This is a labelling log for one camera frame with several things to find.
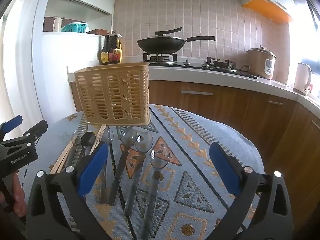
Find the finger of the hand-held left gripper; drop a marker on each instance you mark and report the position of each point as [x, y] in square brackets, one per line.
[13, 124]
[35, 131]

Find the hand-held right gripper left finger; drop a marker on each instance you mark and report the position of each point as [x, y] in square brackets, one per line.
[93, 170]

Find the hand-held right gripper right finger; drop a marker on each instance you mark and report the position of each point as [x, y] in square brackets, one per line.
[223, 170]

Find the beige plastic utensil basket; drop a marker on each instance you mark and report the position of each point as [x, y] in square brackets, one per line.
[112, 92]

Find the person's left hand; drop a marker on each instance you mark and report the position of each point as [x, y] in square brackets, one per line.
[18, 197]

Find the wooden chopstick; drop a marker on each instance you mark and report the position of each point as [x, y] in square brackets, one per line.
[63, 160]
[100, 137]
[58, 160]
[97, 138]

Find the black spoon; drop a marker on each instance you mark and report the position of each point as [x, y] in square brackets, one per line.
[88, 138]

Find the patterned blue tablecloth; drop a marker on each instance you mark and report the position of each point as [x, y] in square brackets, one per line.
[190, 155]

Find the clear plastic spoon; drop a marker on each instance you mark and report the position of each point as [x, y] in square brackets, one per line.
[78, 133]

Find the white curtain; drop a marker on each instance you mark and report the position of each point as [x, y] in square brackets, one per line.
[10, 80]

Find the wooden base cabinet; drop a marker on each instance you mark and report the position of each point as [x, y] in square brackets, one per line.
[225, 105]

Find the white kitchen countertop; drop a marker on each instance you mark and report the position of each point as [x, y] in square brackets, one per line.
[200, 76]

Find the slim dark sauce bottle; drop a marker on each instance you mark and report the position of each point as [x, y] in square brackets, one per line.
[103, 52]

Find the black gas stove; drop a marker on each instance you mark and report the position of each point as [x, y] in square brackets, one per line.
[195, 67]

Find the white thermos bottle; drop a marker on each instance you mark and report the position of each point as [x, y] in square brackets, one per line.
[57, 25]

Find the teal plastic basket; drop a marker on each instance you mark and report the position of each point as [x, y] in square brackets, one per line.
[75, 27]

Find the beige rice cooker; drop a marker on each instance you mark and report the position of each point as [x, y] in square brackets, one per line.
[260, 62]

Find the wide dark sauce bottle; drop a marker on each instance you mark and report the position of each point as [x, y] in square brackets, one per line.
[115, 47]

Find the brown box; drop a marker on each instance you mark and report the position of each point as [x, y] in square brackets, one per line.
[97, 31]

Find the white electric kettle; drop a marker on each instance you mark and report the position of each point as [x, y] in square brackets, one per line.
[302, 77]

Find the black wok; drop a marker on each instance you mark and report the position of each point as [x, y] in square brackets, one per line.
[162, 46]

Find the orange wall cabinet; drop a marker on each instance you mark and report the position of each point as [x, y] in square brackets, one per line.
[267, 8]

